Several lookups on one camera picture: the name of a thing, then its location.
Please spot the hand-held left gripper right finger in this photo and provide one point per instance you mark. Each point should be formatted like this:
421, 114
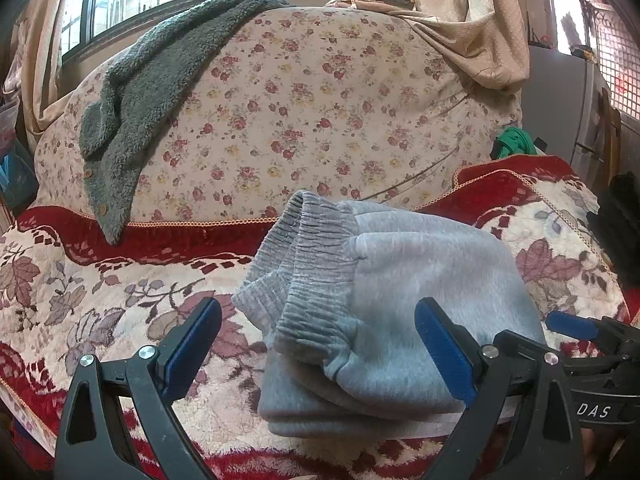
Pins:
445, 355

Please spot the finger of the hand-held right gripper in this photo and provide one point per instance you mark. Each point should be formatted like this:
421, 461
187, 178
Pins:
570, 324

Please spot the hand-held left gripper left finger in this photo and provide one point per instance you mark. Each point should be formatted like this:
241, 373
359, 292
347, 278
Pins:
192, 345

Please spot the grey sweat pants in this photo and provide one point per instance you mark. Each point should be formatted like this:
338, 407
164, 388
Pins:
400, 270

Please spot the black ribbed object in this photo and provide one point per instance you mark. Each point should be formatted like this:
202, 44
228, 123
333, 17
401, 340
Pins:
617, 230

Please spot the red leaf-patterned blanket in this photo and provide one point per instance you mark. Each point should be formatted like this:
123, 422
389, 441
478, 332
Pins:
75, 280

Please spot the green cloth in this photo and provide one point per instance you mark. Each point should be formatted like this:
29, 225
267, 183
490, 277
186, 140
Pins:
512, 142

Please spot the wooden board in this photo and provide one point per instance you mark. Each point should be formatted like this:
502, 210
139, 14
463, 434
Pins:
610, 135

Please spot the white refrigerator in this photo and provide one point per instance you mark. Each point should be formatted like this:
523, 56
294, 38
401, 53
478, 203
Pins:
565, 105

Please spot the blue storage box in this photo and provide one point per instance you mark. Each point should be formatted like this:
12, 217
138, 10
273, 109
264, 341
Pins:
15, 175

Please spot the floral sofa backrest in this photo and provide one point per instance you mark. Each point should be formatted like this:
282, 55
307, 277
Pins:
300, 110

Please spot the window with metal grille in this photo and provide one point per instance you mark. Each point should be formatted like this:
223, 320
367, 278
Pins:
615, 60

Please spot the grey-green fleece jacket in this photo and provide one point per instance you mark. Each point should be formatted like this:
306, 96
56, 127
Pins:
150, 75

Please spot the beige curtain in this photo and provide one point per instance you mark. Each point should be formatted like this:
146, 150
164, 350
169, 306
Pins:
480, 25
40, 60

